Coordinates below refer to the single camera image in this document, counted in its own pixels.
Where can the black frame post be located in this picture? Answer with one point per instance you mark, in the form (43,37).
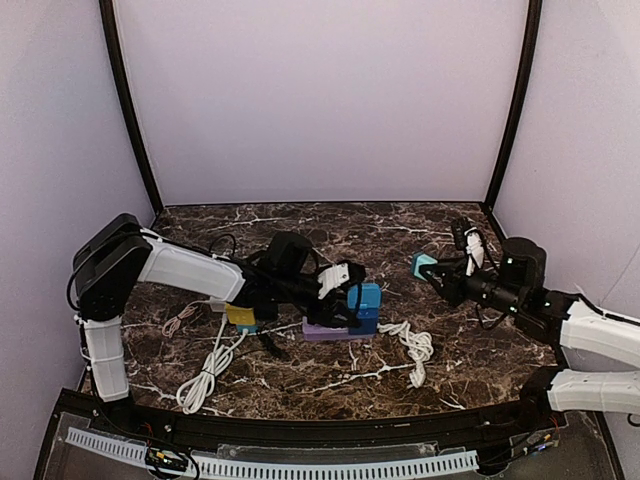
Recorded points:
(525,65)
(127,107)

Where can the purple power strip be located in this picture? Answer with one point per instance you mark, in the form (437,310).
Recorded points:
(317,333)

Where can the teal small charger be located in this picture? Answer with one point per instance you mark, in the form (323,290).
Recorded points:
(420,260)

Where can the yellow cube plug adapter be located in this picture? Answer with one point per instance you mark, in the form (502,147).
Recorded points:
(240,316)

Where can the dark blue cube adapter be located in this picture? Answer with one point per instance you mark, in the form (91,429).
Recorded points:
(368,323)

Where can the blue small charger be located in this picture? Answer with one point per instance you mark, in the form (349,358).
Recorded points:
(366,296)

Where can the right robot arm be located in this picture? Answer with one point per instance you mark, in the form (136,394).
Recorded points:
(571,321)

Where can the teal power strip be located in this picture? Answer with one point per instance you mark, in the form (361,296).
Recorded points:
(250,329)

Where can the black front rail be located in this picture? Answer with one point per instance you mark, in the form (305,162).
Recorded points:
(481,427)

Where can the black frame post right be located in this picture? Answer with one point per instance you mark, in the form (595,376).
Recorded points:
(525,65)

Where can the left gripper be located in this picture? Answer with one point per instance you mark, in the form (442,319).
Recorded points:
(338,304)

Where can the black power adapter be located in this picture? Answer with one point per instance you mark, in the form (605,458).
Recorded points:
(272,340)

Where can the black frame post left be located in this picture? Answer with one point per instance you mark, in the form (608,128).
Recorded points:
(127,107)

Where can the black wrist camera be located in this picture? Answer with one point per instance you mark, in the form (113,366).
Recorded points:
(523,264)
(286,253)

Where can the white USB charger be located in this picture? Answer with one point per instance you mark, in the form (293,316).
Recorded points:
(216,305)

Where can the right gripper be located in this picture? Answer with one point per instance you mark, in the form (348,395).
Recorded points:
(454,284)

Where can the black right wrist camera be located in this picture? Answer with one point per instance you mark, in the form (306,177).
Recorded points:
(523,264)

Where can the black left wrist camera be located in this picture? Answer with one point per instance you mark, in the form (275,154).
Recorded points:
(286,253)

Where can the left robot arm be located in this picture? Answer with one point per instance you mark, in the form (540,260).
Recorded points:
(124,260)

